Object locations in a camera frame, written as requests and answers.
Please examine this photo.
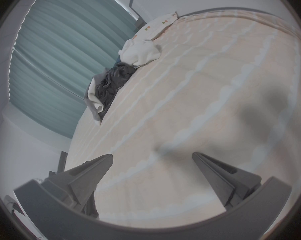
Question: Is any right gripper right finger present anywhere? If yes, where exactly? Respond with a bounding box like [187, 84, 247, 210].
[192, 151, 262, 207]

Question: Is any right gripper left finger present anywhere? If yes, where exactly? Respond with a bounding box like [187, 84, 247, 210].
[42, 153, 114, 212]

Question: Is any black T-shirt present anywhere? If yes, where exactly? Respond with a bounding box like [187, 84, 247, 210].
[79, 188, 100, 219]

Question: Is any black chest of drawers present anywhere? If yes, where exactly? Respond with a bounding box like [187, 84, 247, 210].
[48, 151, 67, 182]

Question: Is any blue-green curtain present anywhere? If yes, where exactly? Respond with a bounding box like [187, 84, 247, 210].
[14, 0, 141, 99]
[8, 50, 87, 139]

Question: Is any bed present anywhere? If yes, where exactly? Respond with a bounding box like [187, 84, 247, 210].
[57, 0, 301, 222]

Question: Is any black garment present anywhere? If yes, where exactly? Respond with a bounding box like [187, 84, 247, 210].
[98, 63, 138, 126]

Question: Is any white garment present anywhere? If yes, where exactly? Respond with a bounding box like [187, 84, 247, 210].
[118, 38, 162, 68]

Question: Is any grey bedside table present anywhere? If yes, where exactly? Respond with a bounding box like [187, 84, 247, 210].
[135, 16, 146, 31]

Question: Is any white printed pillow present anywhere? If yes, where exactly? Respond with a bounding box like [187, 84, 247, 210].
[132, 11, 178, 41]

